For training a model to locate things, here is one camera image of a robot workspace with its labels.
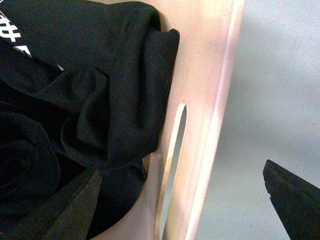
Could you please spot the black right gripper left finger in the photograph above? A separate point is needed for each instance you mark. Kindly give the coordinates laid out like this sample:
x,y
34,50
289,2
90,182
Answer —
x,y
73,207

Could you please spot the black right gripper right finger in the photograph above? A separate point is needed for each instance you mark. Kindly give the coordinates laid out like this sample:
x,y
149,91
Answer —
x,y
296,202

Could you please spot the black printed t-shirt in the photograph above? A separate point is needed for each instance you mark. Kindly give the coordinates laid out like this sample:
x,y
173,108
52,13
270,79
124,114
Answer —
x,y
82,83

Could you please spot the beige plastic laundry hamper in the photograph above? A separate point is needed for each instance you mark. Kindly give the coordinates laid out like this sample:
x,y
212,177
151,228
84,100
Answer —
x,y
173,196

